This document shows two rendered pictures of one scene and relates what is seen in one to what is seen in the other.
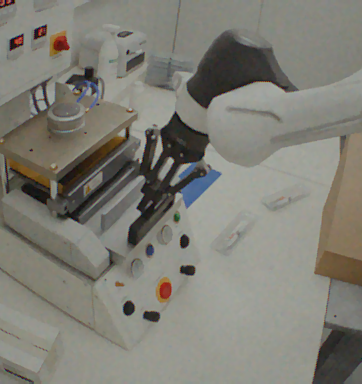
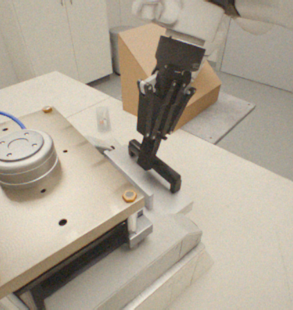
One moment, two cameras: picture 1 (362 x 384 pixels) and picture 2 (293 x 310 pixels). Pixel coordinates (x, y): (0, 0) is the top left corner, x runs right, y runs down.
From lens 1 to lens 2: 0.69 m
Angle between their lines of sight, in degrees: 46
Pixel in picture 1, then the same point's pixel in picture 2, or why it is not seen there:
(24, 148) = (50, 233)
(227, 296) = not seen: hidden behind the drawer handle
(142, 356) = (220, 254)
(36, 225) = (136, 279)
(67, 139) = (67, 170)
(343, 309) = (207, 132)
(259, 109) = not seen: outside the picture
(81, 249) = (191, 232)
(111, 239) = (167, 205)
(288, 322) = (206, 159)
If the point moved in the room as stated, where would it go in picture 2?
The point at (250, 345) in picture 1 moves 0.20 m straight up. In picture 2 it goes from (220, 184) to (235, 133)
